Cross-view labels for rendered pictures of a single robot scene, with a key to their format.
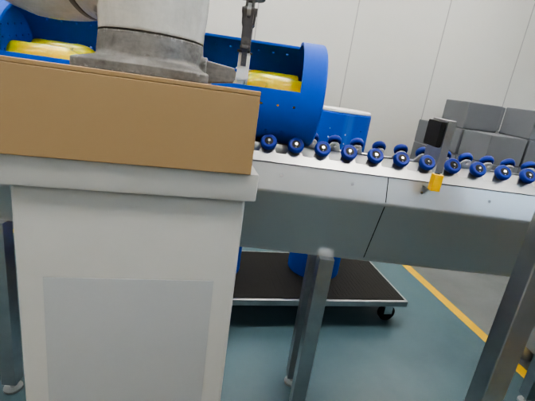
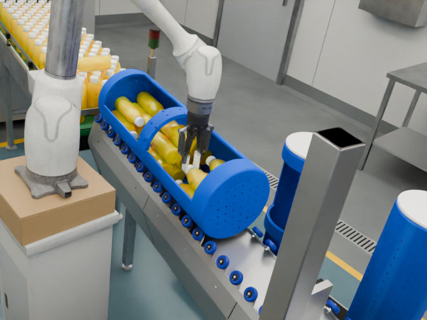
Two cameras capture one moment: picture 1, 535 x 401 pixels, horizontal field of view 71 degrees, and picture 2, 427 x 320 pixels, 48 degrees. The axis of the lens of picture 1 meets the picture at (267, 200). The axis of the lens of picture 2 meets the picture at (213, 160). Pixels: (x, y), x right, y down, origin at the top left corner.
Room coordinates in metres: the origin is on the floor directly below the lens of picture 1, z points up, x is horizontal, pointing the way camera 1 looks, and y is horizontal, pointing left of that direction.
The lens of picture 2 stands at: (0.33, -1.11, 2.01)
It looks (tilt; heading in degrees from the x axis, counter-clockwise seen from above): 30 degrees down; 56
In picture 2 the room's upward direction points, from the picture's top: 10 degrees clockwise
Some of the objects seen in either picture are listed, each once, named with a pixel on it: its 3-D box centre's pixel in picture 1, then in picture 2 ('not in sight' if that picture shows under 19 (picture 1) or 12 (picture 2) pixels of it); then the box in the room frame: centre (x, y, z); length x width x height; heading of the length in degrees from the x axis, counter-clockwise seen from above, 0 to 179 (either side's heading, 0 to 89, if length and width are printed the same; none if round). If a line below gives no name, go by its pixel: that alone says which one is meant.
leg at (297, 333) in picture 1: (304, 314); not in sight; (1.22, -0.20, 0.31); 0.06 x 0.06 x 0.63; 4
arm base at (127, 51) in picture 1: (164, 60); (54, 174); (0.62, 0.19, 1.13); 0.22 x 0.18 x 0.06; 99
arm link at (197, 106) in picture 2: not in sight; (200, 103); (1.07, 0.11, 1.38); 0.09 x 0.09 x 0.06
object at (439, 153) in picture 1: (435, 144); (309, 305); (1.17, -0.48, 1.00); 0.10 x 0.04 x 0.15; 4
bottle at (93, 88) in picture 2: not in sight; (93, 96); (1.00, 1.02, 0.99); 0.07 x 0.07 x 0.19
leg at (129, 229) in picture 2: not in sight; (130, 225); (1.15, 0.78, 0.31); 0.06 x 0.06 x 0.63; 4
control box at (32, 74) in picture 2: not in sight; (44, 87); (0.77, 1.03, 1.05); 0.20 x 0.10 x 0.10; 94
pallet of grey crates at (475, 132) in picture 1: (473, 161); not in sight; (4.15, -2.16, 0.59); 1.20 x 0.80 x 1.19; 13
